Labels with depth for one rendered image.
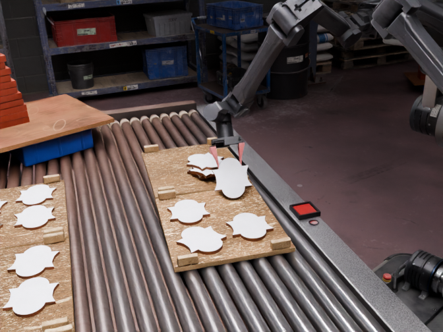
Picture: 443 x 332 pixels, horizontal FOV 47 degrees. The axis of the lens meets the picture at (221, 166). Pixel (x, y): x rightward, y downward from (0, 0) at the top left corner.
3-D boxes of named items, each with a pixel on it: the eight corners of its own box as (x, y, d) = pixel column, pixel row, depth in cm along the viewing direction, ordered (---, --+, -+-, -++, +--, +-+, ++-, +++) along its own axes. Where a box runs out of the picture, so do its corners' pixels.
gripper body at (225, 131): (241, 140, 175) (238, 119, 175) (211, 144, 174) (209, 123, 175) (240, 143, 181) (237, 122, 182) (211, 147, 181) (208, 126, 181)
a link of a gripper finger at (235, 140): (248, 163, 174) (244, 136, 175) (227, 166, 173) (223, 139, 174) (246, 165, 180) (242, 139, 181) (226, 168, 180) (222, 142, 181)
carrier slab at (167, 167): (223, 145, 220) (223, 141, 219) (252, 186, 184) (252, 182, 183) (141, 155, 212) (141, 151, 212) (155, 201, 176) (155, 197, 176)
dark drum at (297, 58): (292, 82, 631) (294, 8, 593) (318, 95, 580) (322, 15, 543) (248, 89, 612) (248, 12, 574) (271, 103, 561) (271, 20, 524)
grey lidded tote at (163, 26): (182, 28, 635) (181, 8, 625) (194, 32, 606) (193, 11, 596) (143, 33, 615) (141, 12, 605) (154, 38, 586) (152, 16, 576)
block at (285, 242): (289, 244, 147) (289, 236, 146) (291, 248, 146) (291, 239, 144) (269, 248, 146) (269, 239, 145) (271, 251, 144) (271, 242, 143)
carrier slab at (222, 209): (252, 188, 183) (252, 184, 182) (295, 251, 146) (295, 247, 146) (155, 202, 175) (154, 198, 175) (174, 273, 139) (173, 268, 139)
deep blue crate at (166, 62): (180, 68, 657) (178, 39, 642) (188, 75, 622) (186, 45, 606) (142, 72, 644) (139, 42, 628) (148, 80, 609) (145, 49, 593)
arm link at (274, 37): (308, 27, 145) (287, 0, 148) (295, 31, 142) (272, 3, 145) (249, 116, 179) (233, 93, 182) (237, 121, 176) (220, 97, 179)
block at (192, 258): (198, 259, 142) (198, 251, 141) (199, 263, 140) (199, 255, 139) (177, 263, 141) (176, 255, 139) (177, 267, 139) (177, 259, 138)
